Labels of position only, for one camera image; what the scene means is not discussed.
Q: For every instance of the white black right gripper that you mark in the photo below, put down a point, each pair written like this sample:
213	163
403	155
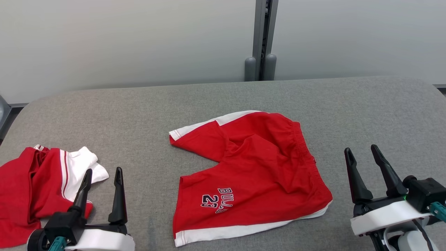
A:
383	218

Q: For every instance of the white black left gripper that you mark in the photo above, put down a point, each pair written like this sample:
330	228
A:
104	240

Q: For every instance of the red jersey with white sleeves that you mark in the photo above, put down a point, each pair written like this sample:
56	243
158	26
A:
21	188

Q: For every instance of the red basketball shorts white trim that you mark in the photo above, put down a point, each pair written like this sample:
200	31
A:
261	167

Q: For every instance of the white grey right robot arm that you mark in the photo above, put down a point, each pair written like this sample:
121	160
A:
411	242

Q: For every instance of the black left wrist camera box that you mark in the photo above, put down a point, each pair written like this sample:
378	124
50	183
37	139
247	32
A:
62	223

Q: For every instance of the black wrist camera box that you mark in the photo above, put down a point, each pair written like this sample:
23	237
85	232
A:
62	223
425	191

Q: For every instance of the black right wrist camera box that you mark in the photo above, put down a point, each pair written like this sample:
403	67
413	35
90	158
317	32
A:
425	191

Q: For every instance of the teal left camera connector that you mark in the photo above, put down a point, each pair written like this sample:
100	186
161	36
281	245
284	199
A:
57	244

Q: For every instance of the teal camera connector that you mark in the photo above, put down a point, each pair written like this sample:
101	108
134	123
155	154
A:
438	211
57	244

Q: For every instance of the teal right camera connector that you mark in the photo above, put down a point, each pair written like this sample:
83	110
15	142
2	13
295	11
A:
438	211

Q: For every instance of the grey cart frame with caster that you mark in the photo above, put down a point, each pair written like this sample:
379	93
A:
4	111

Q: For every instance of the grey partition post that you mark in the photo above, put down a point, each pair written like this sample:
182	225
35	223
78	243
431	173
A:
259	35

